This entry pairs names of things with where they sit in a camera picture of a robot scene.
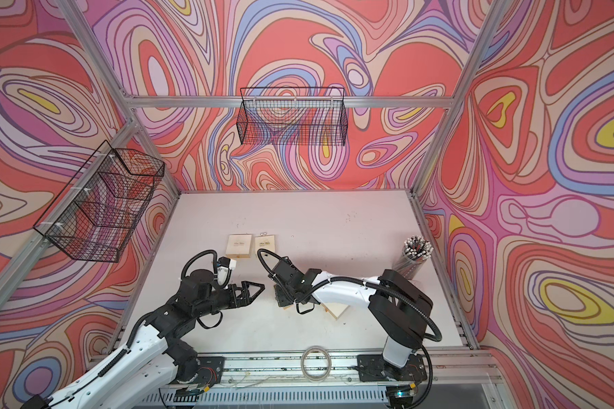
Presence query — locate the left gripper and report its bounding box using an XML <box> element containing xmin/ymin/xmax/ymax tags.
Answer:
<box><xmin>193</xmin><ymin>281</ymin><xmax>264</xmax><ymax>321</ymax></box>

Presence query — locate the cream jewelry box front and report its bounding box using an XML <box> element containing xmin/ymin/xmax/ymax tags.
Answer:
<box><xmin>322</xmin><ymin>303</ymin><xmax>348</xmax><ymax>320</ymax></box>

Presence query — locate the small cream jewelry box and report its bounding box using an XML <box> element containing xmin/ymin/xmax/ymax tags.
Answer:
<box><xmin>253</xmin><ymin>234</ymin><xmax>276</xmax><ymax>256</ymax></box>

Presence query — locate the cream drawer jewelry box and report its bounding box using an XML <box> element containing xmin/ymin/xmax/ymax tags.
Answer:
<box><xmin>225</xmin><ymin>233</ymin><xmax>253</xmax><ymax>259</ymax></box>

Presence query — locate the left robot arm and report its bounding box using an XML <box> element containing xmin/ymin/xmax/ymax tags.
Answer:
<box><xmin>23</xmin><ymin>250</ymin><xmax>264</xmax><ymax>408</ymax></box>

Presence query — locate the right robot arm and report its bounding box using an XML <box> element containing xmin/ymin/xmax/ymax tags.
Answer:
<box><xmin>257</xmin><ymin>249</ymin><xmax>443</xmax><ymax>368</ymax></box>

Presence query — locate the cup of pencils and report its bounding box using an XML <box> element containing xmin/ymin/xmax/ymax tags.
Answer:
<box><xmin>392</xmin><ymin>236</ymin><xmax>433</xmax><ymax>279</ymax></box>

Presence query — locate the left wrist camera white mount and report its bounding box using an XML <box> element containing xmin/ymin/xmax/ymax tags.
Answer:
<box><xmin>216</xmin><ymin>257</ymin><xmax>237</xmax><ymax>287</ymax></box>

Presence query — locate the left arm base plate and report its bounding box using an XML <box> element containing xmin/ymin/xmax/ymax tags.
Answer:
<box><xmin>175</xmin><ymin>355</ymin><xmax>225</xmax><ymax>386</ymax></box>

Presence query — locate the coiled clear cable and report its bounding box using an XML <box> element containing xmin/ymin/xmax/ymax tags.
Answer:
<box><xmin>300</xmin><ymin>346</ymin><xmax>334</xmax><ymax>383</ymax></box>

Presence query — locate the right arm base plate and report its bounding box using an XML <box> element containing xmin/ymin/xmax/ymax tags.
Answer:
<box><xmin>355</xmin><ymin>354</ymin><xmax>428</xmax><ymax>384</ymax></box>

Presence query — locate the black wire basket left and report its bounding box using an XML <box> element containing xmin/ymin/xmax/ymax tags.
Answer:
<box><xmin>33</xmin><ymin>141</ymin><xmax>165</xmax><ymax>263</ymax></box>

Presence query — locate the black wire basket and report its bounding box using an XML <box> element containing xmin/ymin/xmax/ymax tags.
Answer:
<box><xmin>33</xmin><ymin>141</ymin><xmax>165</xmax><ymax>263</ymax></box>
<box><xmin>236</xmin><ymin>86</ymin><xmax>349</xmax><ymax>147</ymax></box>

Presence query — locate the black wire basket back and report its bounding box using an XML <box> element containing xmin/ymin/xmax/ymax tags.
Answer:
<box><xmin>236</xmin><ymin>86</ymin><xmax>349</xmax><ymax>147</ymax></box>

